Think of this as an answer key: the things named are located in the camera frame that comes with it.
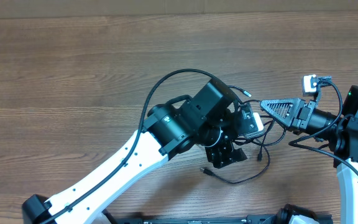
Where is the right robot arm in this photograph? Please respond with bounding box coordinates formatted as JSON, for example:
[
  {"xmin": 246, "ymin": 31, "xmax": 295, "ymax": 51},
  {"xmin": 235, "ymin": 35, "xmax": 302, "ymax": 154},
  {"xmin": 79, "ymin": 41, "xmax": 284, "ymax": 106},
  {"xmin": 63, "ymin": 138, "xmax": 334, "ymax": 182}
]
[{"xmin": 260, "ymin": 85, "xmax": 358, "ymax": 223}]

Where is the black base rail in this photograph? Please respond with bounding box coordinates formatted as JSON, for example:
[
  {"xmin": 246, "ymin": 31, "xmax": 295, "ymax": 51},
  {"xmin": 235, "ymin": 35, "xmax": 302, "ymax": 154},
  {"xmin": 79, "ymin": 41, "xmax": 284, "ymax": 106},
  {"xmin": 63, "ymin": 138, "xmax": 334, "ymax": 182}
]
[{"xmin": 107, "ymin": 214, "xmax": 276, "ymax": 224}]

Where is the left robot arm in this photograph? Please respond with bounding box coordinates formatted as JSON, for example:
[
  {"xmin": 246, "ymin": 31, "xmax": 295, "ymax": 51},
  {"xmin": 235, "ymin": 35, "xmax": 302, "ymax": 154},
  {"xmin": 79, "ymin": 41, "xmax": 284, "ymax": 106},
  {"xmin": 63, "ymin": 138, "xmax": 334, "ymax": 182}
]
[{"xmin": 22, "ymin": 78, "xmax": 241, "ymax": 223}]

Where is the black usb cable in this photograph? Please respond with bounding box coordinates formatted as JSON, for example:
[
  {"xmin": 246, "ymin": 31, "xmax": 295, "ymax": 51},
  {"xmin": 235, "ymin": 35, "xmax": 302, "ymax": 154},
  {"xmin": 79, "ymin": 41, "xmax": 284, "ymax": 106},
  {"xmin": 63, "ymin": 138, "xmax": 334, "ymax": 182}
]
[{"xmin": 200, "ymin": 85, "xmax": 288, "ymax": 185}]

